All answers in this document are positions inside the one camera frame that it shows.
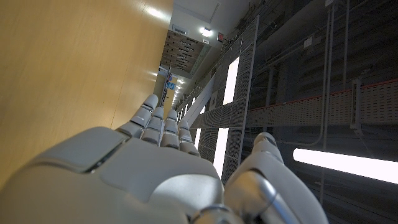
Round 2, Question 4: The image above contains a long white light tube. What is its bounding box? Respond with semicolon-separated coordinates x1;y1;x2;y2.
292;147;398;185

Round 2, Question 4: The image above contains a perforated grey cable tray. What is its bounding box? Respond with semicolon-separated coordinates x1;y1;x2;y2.
245;79;398;128

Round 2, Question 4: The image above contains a rectangular ceiling light panel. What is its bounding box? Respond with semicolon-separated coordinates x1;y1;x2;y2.
213;57;240;180

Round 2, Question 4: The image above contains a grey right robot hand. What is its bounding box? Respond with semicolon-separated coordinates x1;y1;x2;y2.
0;93;330;224

